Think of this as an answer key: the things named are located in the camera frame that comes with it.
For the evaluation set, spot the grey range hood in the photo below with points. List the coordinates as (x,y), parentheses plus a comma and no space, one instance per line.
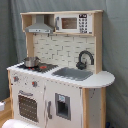
(39,26)

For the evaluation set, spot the toy microwave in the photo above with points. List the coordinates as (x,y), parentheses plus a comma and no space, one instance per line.
(74,23)

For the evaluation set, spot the grey fridge door handle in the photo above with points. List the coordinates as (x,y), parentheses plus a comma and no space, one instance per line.
(49,110)

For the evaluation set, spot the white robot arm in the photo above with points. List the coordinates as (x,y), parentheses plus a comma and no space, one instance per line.
(12,123)

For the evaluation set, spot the silver toy pot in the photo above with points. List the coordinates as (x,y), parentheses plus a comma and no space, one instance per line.
(31,61)

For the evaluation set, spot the red stove knob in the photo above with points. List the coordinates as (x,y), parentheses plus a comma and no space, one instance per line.
(15,78)
(34,83)

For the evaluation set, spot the black toy faucet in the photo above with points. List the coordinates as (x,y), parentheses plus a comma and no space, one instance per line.
(82,63)

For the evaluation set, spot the right red stove knob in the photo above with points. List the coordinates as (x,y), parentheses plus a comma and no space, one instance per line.
(34,83)

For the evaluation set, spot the grey toy sink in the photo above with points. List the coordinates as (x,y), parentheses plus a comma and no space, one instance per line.
(73,74)

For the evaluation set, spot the left red stove knob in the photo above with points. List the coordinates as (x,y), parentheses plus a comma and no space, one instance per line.
(15,78)

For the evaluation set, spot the grey ice dispenser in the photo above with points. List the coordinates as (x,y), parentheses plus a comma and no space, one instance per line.
(63,109)

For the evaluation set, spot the wooden toy kitchen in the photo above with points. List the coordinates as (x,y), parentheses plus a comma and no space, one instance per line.
(87,97)

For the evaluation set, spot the toy oven door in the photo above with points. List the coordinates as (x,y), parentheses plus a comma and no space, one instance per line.
(27,106)

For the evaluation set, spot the black toy stovetop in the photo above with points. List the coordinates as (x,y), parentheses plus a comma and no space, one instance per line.
(41,67)

